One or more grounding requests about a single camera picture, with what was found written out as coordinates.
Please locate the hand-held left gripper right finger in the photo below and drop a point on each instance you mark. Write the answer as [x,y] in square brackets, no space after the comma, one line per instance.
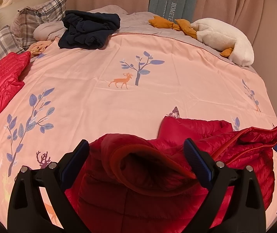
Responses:
[199,162]

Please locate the navy blue garment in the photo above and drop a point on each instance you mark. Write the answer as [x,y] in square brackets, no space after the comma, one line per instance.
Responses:
[89,29]

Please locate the grey bed sheet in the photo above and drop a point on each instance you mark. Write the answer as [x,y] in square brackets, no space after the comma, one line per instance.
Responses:
[138,21]

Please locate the blue-grey printed textile roll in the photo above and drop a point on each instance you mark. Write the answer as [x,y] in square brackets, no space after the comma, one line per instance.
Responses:
[160,0]

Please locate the small cream plush toy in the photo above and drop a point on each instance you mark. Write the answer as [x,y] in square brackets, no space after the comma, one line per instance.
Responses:
[4,2]

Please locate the grey plaid pillow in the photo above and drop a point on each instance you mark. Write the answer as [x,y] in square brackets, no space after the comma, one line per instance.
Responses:
[4,41]
[43,12]

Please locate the pink printed blanket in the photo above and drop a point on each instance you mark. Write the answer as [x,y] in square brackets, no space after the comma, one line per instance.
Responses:
[92,89]

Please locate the small tan cloth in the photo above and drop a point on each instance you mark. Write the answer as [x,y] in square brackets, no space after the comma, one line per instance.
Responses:
[40,47]

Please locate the lilac grey cloth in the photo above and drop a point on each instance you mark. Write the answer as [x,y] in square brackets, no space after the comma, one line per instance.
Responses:
[48,29]

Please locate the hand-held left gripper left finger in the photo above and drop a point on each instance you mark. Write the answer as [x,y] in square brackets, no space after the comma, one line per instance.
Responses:
[72,160]

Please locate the red quilted down jacket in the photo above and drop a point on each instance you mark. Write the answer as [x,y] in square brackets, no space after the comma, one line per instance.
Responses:
[177,131]
[0,77]

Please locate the white goose plush toy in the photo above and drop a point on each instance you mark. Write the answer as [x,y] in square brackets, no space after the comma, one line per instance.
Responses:
[221,38]

